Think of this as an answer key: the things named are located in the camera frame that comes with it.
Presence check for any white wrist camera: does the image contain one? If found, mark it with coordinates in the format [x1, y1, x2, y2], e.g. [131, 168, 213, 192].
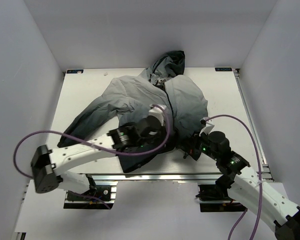
[148, 104, 169, 126]
[199, 117, 215, 136]

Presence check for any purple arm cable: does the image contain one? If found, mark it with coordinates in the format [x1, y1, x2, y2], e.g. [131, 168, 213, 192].
[13, 104, 173, 210]
[199, 114, 263, 240]

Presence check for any blue corner label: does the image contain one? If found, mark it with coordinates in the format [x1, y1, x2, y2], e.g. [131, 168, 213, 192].
[214, 67, 233, 72]
[66, 69, 84, 74]

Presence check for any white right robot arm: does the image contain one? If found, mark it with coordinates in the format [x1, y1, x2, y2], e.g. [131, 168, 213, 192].
[181, 131, 300, 240]

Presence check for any grey black gradient jacket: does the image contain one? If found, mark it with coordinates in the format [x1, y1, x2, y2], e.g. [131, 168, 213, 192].
[56, 50, 209, 174]

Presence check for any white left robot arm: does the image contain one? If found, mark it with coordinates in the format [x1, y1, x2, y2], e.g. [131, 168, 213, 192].
[30, 115, 167, 200]

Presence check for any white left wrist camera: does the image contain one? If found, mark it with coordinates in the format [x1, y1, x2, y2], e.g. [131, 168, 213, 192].
[148, 104, 169, 126]

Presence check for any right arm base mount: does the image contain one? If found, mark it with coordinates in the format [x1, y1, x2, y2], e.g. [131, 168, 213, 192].
[195, 175, 246, 213]

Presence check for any blue right corner label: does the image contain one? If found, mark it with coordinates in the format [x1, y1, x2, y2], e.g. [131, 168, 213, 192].
[214, 67, 233, 72]

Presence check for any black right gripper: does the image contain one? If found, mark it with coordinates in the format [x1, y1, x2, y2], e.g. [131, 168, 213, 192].
[181, 129, 220, 161]

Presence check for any blue left corner label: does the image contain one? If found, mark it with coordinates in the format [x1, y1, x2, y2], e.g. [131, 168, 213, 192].
[66, 69, 84, 74]

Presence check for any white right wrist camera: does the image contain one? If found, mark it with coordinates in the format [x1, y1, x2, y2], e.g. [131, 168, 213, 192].
[199, 117, 215, 136]

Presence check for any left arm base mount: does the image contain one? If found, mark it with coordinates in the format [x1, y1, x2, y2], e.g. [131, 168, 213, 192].
[63, 174, 117, 210]

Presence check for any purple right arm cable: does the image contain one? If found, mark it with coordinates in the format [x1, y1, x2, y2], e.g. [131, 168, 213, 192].
[199, 114, 263, 240]

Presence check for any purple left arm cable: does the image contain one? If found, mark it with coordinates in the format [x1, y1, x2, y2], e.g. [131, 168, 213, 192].
[13, 104, 173, 210]

